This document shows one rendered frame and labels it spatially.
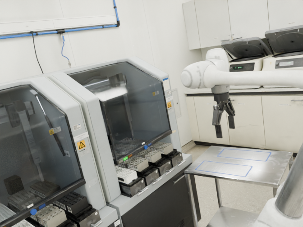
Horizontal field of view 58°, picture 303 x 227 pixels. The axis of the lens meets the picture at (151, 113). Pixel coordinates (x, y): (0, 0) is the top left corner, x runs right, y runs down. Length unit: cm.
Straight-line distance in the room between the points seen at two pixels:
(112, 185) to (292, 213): 113
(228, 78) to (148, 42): 267
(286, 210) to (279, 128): 265
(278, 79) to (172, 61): 301
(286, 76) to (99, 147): 115
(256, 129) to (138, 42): 193
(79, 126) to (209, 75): 86
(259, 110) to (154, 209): 219
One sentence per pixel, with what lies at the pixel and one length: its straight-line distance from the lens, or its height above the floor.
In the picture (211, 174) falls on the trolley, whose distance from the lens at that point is 185.
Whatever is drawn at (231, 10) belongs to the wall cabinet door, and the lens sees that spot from 407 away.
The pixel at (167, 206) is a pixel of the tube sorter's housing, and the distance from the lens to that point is 224.
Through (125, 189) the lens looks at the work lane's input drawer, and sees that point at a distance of 194.
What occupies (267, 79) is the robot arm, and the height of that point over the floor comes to 147.
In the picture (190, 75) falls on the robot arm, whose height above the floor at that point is 153.
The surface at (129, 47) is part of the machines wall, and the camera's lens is 350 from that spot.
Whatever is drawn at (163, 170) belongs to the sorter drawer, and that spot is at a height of 77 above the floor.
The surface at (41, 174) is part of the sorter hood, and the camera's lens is 160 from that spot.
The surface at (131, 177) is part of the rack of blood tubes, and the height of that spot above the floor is 84.
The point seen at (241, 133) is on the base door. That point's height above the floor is 27.
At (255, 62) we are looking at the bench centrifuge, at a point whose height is 123.
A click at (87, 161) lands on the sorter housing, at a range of 175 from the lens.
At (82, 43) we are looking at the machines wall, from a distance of 308.
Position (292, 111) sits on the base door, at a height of 61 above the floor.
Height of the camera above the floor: 169
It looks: 14 degrees down
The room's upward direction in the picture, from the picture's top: 11 degrees counter-clockwise
